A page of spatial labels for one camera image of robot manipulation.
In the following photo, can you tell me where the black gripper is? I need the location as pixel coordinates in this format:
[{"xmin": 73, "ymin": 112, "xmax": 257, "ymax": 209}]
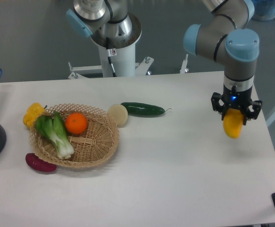
[{"xmin": 211, "ymin": 84, "xmax": 262, "ymax": 125}]

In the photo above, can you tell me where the yellow mango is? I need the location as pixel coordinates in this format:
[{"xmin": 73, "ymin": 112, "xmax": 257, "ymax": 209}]
[{"xmin": 223, "ymin": 108, "xmax": 244, "ymax": 139}]

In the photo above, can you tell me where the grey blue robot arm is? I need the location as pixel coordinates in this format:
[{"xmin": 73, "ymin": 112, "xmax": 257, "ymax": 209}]
[{"xmin": 66, "ymin": 0, "xmax": 262, "ymax": 122}]

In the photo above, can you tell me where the woven wicker basket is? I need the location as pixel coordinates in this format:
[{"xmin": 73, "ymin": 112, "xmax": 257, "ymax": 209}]
[{"xmin": 29, "ymin": 104, "xmax": 119, "ymax": 168}]

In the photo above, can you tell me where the blue plastic bag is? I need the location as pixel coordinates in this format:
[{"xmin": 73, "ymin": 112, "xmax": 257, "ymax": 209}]
[{"xmin": 252, "ymin": 0, "xmax": 275, "ymax": 22}]

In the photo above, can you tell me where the green cucumber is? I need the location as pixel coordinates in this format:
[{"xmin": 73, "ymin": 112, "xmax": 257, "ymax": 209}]
[{"xmin": 121, "ymin": 102, "xmax": 170, "ymax": 117}]

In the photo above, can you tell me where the orange fruit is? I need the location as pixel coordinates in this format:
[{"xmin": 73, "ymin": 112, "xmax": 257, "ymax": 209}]
[{"xmin": 65, "ymin": 113, "xmax": 88, "ymax": 134}]

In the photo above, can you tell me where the green bok choy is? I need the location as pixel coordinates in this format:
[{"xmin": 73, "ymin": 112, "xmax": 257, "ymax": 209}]
[{"xmin": 35, "ymin": 111, "xmax": 74, "ymax": 159}]

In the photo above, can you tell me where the yellow bell pepper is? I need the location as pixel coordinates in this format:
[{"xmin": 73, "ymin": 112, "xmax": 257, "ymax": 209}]
[{"xmin": 23, "ymin": 103, "xmax": 45, "ymax": 129}]

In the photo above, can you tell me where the purple sweet potato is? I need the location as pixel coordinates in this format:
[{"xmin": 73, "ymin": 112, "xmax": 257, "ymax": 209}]
[{"xmin": 25, "ymin": 153, "xmax": 57, "ymax": 173}]

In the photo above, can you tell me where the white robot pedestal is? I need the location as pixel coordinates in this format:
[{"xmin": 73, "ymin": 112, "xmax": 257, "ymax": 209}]
[{"xmin": 66, "ymin": 10, "xmax": 154, "ymax": 78}]

